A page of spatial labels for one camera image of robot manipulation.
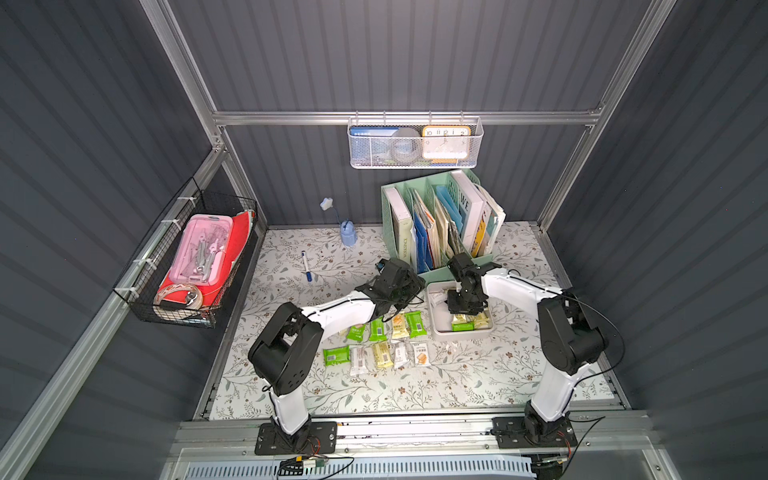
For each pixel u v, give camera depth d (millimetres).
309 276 1051
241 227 779
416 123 889
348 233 1107
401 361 846
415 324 925
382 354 866
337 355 863
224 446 736
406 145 907
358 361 850
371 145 838
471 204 914
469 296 708
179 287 676
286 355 470
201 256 721
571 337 496
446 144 886
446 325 928
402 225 871
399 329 911
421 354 866
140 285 608
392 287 703
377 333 910
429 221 886
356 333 910
